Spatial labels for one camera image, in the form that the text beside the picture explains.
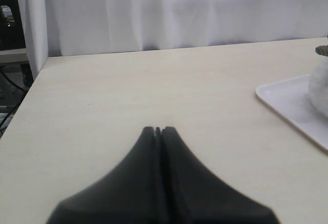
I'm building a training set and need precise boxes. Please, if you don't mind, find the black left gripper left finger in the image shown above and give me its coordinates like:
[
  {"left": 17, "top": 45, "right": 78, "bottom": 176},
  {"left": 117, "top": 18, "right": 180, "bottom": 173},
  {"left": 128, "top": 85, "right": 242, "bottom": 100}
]
[{"left": 47, "top": 127, "right": 164, "bottom": 223}]

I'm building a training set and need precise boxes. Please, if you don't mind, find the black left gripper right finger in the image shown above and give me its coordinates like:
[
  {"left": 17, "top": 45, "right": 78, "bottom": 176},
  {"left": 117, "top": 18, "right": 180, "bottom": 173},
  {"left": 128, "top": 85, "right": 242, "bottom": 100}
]
[{"left": 161, "top": 127, "right": 279, "bottom": 223}]

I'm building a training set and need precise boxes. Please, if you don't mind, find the white rectangular tray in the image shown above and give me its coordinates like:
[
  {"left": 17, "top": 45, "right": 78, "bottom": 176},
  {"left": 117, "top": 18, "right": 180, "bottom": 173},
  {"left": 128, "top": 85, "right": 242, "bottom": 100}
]
[{"left": 255, "top": 74, "right": 327, "bottom": 152}]

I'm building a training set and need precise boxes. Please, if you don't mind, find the white plush snowman toy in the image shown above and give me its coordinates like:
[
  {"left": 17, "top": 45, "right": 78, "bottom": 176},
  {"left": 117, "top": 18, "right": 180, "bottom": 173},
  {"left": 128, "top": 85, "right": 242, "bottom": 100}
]
[{"left": 308, "top": 45, "right": 327, "bottom": 117}]

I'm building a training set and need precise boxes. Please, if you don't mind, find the white curtain backdrop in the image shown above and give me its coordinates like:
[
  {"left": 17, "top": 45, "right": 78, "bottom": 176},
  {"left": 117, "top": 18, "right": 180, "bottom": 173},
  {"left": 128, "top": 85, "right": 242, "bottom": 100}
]
[{"left": 18, "top": 0, "right": 327, "bottom": 76}]

